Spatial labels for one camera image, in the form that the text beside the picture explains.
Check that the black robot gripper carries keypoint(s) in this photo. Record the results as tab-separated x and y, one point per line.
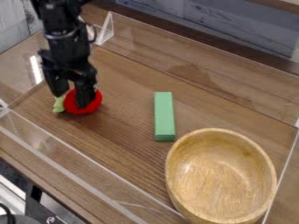
66	62

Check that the red plush strawberry toy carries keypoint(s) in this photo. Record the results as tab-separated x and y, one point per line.
66	104

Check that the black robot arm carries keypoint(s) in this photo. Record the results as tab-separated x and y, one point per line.
59	15

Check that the green rectangular foam block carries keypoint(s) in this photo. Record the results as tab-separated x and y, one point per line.
163	117

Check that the light wooden bowl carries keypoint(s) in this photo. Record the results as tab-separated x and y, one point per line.
221	177

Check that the clear acrylic corner bracket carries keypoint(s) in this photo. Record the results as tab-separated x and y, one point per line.
101	33

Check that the clear acrylic enclosure wall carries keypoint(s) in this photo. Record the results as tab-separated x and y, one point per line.
99	162

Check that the black metal table bracket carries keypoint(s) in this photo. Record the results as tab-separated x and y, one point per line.
36	210

